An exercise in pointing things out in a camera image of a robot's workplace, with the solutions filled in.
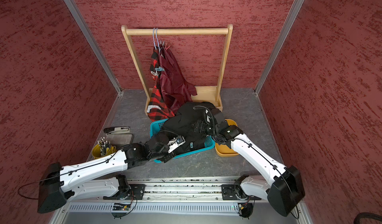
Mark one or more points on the blue wire hanger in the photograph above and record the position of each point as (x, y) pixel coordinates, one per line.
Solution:
(155, 39)

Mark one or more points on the black stapler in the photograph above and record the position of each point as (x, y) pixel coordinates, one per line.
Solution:
(116, 130)

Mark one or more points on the wooden clothes rack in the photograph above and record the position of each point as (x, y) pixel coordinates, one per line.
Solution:
(204, 93)

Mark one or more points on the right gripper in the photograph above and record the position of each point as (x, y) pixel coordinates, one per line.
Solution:
(198, 122)

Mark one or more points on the grey metal tin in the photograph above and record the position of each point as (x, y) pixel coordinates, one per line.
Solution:
(119, 140)

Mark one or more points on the yellow cup with tools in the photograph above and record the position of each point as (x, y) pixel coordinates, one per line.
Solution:
(103, 148)

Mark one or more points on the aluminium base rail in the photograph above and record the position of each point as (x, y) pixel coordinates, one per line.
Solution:
(219, 195)

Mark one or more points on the red black plaid shirt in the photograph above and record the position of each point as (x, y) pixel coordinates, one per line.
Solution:
(157, 109)

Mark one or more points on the black long-sleeve shirt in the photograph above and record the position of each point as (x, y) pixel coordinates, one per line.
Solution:
(183, 124)

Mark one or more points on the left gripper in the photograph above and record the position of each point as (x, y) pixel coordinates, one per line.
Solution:
(168, 157)

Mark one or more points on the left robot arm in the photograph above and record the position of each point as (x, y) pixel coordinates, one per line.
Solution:
(101, 177)

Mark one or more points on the teal plastic basket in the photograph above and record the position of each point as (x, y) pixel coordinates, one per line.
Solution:
(156, 126)

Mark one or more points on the yellow plastic tray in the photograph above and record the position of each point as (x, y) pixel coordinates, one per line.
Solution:
(225, 149)

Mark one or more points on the maroon satin shirt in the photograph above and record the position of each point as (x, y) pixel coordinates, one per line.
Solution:
(175, 90)

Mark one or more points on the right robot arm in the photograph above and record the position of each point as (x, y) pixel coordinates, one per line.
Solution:
(262, 164)

